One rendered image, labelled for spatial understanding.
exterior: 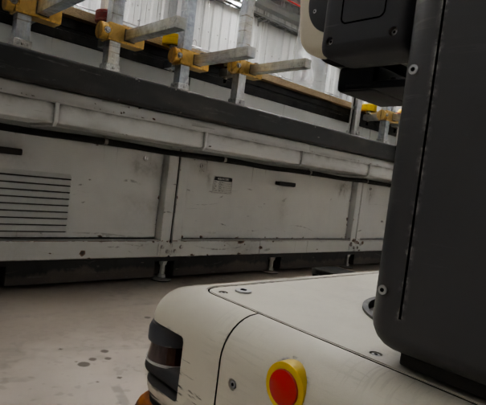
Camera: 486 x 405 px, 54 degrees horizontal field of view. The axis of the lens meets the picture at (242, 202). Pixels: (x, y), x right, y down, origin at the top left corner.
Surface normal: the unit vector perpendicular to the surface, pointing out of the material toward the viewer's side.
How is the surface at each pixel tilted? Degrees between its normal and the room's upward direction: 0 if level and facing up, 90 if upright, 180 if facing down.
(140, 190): 90
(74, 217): 90
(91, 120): 90
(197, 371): 90
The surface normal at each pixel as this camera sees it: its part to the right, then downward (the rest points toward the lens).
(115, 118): 0.67, 0.12
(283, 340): -0.24, -0.90
